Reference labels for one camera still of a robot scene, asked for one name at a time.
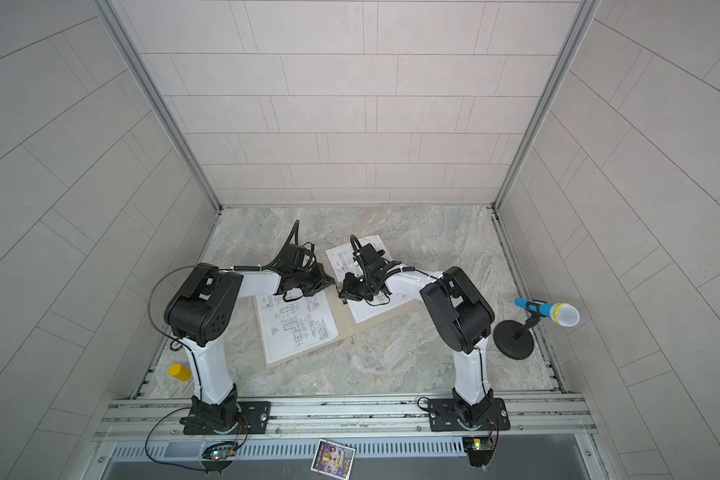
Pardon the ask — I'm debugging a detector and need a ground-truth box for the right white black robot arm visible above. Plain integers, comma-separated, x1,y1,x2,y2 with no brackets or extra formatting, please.
339,235,510,432

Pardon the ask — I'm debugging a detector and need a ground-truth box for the yellow cylinder block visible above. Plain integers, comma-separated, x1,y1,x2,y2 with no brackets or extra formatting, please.
168,364,192,383

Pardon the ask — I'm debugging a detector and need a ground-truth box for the printed drawing sheet top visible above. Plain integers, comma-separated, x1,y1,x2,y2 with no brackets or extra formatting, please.
255,292,339,366

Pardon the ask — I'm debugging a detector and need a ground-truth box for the beige cardboard folder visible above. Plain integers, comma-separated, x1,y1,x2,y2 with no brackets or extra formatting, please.
263,239,427,368

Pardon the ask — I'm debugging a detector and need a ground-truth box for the right circuit board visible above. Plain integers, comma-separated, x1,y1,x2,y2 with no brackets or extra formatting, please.
462,437,496,467

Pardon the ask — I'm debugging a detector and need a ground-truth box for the printed drawing sheet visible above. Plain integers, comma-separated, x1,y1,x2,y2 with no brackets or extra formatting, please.
325,234,421,325
255,292,339,366

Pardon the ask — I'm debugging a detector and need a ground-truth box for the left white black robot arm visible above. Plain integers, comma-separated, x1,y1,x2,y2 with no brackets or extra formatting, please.
154,221,335,435

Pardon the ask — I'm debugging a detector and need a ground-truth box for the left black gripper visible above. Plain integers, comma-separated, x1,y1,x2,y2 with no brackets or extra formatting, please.
291,263,337,296

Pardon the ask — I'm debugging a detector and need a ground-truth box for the blue yellow toy microphone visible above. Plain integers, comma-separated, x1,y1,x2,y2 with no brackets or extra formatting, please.
514,298,581,327

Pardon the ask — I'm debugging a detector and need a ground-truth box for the colourful picture card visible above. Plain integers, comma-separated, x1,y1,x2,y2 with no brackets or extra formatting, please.
310,439,356,480

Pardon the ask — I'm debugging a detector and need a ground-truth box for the aluminium mounting rail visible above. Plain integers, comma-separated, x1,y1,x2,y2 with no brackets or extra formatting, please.
93,392,596,441

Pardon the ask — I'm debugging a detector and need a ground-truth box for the left green circuit board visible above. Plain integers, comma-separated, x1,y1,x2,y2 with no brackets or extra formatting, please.
201,441,239,462

